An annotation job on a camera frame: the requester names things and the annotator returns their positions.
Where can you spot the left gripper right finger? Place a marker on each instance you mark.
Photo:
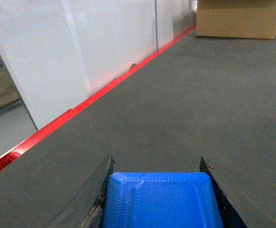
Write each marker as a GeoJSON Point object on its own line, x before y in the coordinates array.
{"type": "Point", "coordinates": [236, 210]}

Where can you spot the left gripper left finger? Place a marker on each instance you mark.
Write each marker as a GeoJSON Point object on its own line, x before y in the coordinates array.
{"type": "Point", "coordinates": [86, 208]}

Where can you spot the blue plastic part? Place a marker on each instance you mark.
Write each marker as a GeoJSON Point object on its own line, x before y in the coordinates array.
{"type": "Point", "coordinates": [161, 200]}

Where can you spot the large open cardboard box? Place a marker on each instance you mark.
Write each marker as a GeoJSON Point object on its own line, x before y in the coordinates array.
{"type": "Point", "coordinates": [254, 19]}

